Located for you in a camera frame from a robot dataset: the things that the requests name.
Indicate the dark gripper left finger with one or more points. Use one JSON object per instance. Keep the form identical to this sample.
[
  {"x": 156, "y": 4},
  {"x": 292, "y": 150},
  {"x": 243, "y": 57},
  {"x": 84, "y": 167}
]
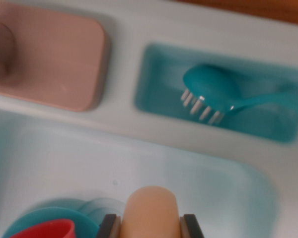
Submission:
[{"x": 110, "y": 228}]

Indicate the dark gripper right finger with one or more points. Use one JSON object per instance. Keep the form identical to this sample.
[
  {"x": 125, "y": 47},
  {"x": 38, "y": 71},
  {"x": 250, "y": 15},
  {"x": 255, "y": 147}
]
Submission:
[{"x": 191, "y": 228}]

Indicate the cream detergent bottle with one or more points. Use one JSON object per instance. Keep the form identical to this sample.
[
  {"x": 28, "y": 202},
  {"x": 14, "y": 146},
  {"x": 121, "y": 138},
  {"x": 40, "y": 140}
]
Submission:
[{"x": 151, "y": 213}]

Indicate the light blue toy sink unit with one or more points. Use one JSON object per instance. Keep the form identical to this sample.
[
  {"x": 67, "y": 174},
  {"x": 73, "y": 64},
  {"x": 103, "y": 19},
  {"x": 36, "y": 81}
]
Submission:
[{"x": 64, "y": 153}]

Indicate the teal toy plate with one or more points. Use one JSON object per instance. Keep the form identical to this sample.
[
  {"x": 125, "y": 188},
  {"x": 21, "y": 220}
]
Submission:
[{"x": 59, "y": 214}]

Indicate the red toy cup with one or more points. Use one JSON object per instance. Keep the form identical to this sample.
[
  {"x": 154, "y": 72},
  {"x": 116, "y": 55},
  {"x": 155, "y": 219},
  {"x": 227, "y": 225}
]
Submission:
[{"x": 47, "y": 230}]

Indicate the teal dish brush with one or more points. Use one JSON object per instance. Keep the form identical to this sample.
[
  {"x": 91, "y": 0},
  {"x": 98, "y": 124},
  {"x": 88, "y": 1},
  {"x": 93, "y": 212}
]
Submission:
[{"x": 211, "y": 84}]

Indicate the grey toy faucet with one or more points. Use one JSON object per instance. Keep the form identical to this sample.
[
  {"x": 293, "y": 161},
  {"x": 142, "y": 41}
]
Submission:
[{"x": 54, "y": 62}]

